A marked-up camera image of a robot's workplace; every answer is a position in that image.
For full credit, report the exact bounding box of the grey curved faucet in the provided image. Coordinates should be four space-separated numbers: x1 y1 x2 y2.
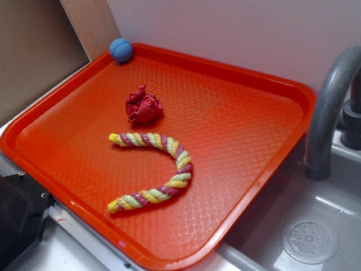
304 45 360 181

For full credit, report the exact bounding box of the orange plastic tray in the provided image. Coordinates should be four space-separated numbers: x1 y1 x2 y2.
1 44 315 270

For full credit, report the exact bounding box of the multicolored twisted rope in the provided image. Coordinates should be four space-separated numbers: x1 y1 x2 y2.
107 132 195 215

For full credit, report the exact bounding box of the light wooden board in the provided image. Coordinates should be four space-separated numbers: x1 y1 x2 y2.
60 0 121 61

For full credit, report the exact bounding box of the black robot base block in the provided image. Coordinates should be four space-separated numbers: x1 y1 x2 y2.
1 174 51 270

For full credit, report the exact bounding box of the round sink drain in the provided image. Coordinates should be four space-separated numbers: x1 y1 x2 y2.
281 216 339 265

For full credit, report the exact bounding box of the brown cardboard panel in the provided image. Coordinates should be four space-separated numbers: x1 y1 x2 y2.
1 1 89 125

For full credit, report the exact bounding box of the blue dimpled ball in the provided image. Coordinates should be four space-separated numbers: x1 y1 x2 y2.
109 38 133 63

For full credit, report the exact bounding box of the crumpled red paper ball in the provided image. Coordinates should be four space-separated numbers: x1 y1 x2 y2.
125 85 164 123

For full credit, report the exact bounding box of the grey toy sink basin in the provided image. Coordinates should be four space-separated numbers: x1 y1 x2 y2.
218 128 361 271

